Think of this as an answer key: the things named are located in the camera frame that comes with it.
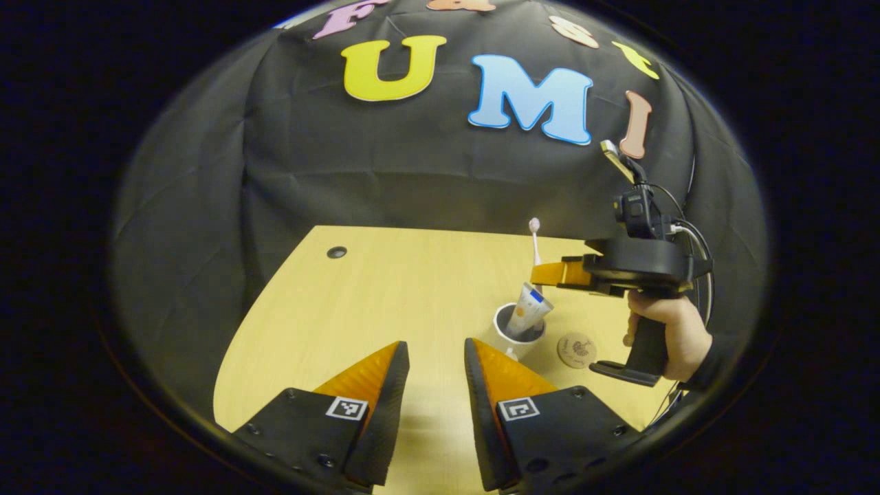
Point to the white toothbrush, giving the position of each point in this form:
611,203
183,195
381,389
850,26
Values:
535,240

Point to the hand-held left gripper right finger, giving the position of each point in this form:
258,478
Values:
481,419

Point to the white toothpaste tube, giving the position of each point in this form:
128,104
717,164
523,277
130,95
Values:
529,313

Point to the light wooden desktop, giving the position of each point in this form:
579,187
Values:
385,289

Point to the black backdrop cloth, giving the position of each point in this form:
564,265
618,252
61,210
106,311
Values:
385,165

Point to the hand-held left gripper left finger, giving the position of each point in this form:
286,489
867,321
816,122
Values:
392,405

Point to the white cup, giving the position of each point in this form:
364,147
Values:
515,344

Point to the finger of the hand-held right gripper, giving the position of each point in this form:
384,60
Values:
560,273

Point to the round wooden coaster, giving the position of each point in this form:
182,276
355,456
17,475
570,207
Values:
576,349

